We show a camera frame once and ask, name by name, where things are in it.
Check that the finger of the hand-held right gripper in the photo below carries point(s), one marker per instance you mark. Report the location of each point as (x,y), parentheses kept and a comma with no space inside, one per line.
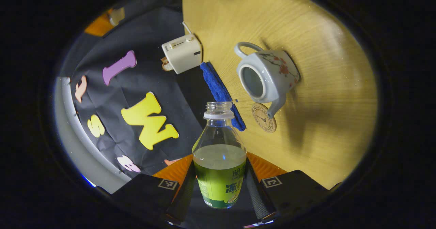
(98,26)

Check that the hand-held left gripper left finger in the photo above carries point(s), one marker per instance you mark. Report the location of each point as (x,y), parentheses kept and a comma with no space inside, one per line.
(182,195)

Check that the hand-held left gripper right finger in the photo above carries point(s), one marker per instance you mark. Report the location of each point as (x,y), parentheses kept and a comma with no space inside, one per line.
(257,198)

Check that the green label water bottle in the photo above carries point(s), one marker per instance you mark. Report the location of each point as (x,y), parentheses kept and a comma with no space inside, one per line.
(219,188)

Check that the round cork coaster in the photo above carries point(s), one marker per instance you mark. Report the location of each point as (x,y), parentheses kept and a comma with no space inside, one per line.
(262,120)

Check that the white floral teacup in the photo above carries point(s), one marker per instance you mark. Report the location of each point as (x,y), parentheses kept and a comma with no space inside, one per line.
(272,72)

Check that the black backdrop cloth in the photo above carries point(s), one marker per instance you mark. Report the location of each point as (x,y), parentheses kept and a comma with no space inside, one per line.
(146,69)

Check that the bread slice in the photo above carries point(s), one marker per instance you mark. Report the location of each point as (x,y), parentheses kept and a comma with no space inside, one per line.
(166,64)

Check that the white toaster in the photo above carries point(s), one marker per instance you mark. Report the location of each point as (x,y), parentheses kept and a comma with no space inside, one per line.
(184,53)

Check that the blue towel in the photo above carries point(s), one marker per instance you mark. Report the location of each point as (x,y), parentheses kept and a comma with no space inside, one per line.
(214,82)

